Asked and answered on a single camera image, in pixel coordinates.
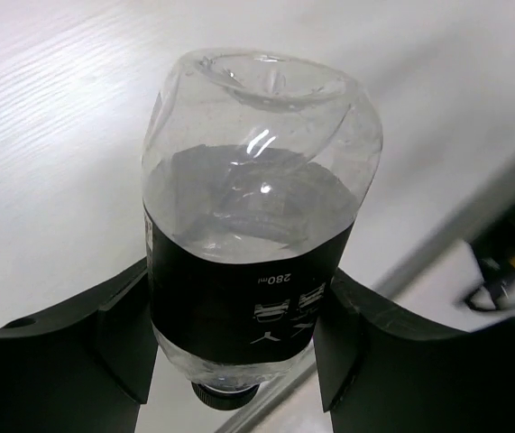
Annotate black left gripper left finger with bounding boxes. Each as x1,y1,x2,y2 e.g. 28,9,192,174
0,260,157,432

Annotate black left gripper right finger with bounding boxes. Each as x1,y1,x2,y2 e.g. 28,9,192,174
314,272,515,432

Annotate black label clear bottle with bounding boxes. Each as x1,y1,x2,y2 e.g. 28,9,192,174
142,49,383,410

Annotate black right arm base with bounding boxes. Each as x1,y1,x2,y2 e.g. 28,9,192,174
460,204,515,313

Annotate silver aluminium front rail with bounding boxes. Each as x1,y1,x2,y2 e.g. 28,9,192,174
222,160,515,432

